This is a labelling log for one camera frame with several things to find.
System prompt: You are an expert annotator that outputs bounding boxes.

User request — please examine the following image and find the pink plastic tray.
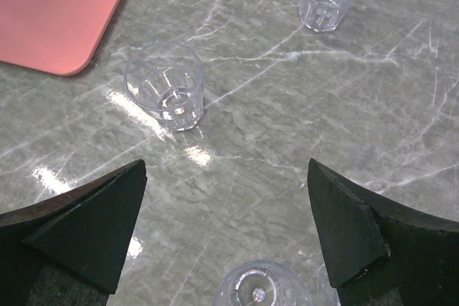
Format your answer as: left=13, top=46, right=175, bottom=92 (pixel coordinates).
left=1, top=0, right=120, bottom=77

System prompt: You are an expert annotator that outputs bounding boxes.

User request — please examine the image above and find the clear glass under right arm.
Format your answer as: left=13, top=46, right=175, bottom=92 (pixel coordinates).
left=212, top=259, right=313, bottom=306

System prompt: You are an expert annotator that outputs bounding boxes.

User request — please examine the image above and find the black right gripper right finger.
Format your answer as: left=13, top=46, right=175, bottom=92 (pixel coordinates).
left=307, top=159, right=458, bottom=305

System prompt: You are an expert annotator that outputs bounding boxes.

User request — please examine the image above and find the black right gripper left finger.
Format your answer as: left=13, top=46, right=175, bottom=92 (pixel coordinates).
left=1, top=159, right=147, bottom=305

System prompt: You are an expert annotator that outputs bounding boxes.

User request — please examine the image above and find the clear glass table centre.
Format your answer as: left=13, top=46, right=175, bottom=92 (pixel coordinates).
left=124, top=41, right=204, bottom=132

